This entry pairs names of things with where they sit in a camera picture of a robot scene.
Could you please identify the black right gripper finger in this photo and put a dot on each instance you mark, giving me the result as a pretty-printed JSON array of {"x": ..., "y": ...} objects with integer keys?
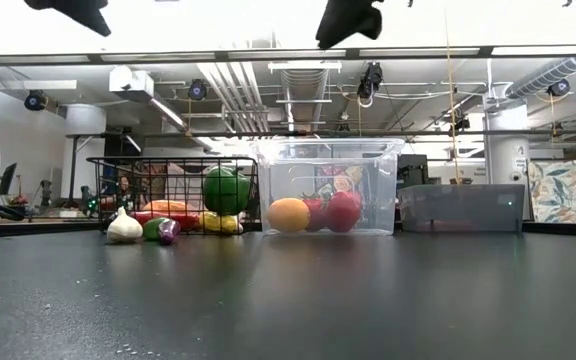
[
  {"x": 340, "y": 30},
  {"x": 374, "y": 22}
]

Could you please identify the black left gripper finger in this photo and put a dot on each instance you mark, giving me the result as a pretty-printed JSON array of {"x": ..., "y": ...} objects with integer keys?
[{"x": 93, "y": 21}]

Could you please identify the dark red apple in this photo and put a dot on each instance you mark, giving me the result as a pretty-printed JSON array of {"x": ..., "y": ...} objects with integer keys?
[{"x": 343, "y": 211}]

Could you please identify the orange yellow round fruit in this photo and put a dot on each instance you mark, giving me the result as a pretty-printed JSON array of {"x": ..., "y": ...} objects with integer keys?
[{"x": 288, "y": 215}]

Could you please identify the green bell pepper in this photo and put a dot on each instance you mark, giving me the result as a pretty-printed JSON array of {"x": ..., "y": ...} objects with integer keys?
[{"x": 226, "y": 190}]

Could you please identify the large orange carrot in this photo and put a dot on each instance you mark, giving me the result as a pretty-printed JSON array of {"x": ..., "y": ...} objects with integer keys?
[{"x": 165, "y": 206}]

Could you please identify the white garlic bulb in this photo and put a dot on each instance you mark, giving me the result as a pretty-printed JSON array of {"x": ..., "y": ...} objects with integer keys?
[{"x": 124, "y": 229}]

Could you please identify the long red pepper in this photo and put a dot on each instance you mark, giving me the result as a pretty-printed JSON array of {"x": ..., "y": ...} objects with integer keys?
[{"x": 178, "y": 219}]

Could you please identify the yellow corn cob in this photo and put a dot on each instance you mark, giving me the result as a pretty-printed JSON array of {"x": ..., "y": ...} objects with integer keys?
[{"x": 220, "y": 222}]

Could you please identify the clear plastic bin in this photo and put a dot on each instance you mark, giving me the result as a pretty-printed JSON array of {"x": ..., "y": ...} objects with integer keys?
[{"x": 328, "y": 150}]

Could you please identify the white round column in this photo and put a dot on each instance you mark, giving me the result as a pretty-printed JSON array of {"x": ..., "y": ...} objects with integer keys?
[
  {"x": 507, "y": 145},
  {"x": 85, "y": 150}
]

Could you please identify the person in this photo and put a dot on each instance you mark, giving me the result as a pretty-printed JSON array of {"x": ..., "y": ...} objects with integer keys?
[{"x": 124, "y": 187}]

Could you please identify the dark translucent plastic bin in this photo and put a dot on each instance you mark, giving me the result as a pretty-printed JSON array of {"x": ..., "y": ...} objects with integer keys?
[{"x": 463, "y": 207}]

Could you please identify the small purple eggplant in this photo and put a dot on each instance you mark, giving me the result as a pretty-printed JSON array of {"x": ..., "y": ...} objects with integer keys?
[{"x": 169, "y": 231}]

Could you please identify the black hanging camera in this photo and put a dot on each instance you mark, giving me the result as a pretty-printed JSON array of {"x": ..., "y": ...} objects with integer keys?
[
  {"x": 558, "y": 87},
  {"x": 34, "y": 100},
  {"x": 370, "y": 80},
  {"x": 197, "y": 90}
]

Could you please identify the silver air duct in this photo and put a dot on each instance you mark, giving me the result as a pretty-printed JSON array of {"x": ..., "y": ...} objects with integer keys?
[{"x": 548, "y": 75}]

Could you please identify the leaf pattern wall art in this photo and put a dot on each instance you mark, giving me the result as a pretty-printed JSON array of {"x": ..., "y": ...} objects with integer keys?
[{"x": 565, "y": 190}]

